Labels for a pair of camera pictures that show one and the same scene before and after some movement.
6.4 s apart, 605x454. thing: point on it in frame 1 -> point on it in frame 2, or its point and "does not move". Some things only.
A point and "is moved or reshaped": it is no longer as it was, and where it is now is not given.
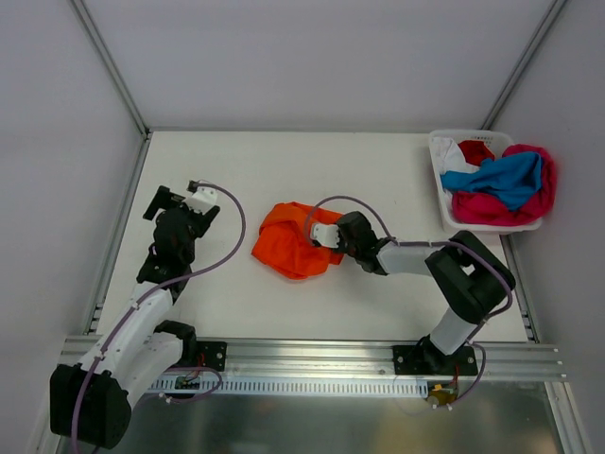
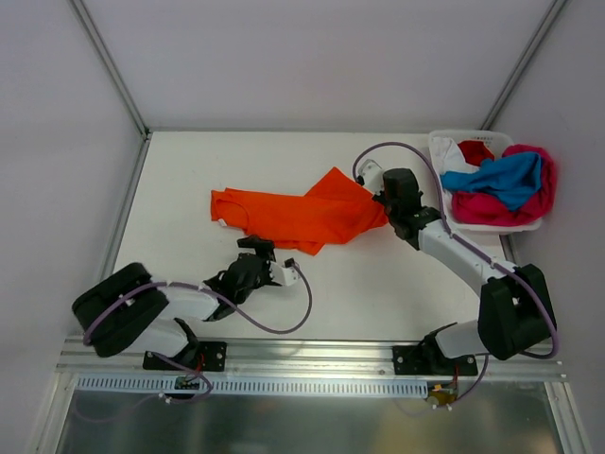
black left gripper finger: (163, 199) -> (264, 247)
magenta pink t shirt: (489, 210) does not move
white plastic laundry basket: (496, 140) does not move
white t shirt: (450, 156) does not move
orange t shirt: (285, 243) is moved or reshaped
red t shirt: (475, 151) does not move
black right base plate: (427, 360) does not move
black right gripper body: (342, 235) -> (383, 198)
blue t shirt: (505, 180) does not move
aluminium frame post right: (523, 64) does not move
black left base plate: (211, 354) does not move
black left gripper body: (179, 206) -> (258, 253)
